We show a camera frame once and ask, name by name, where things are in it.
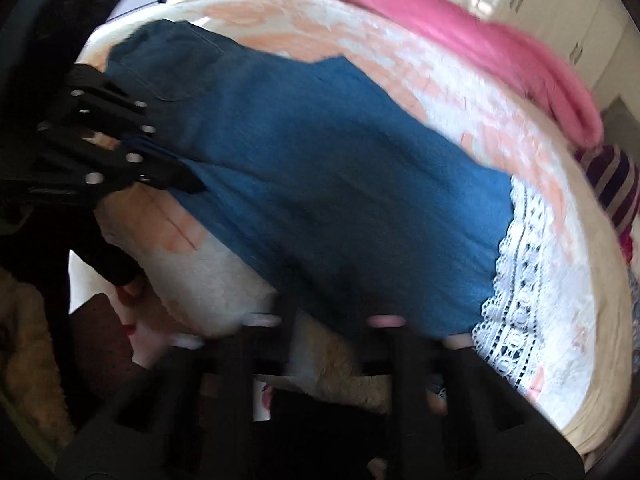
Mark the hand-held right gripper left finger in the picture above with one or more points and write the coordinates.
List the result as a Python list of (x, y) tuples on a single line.
[(250, 360)]

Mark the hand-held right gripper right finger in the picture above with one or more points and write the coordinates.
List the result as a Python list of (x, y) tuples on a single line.
[(406, 360)]

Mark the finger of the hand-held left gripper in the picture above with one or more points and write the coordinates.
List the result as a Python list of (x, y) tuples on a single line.
[(112, 105), (125, 170)]

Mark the blue pants with lace hem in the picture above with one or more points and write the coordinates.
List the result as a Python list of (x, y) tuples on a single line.
[(320, 180)]

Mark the beige fluffy cloth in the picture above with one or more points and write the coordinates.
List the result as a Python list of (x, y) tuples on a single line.
[(30, 350)]

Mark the cream blanket with orange flowers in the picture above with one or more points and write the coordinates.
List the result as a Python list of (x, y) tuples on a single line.
[(450, 110)]

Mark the purple striped cloth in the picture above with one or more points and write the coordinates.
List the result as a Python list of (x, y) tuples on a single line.
[(612, 185)]

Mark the pink duvet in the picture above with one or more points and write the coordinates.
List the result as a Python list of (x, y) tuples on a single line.
[(450, 25)]

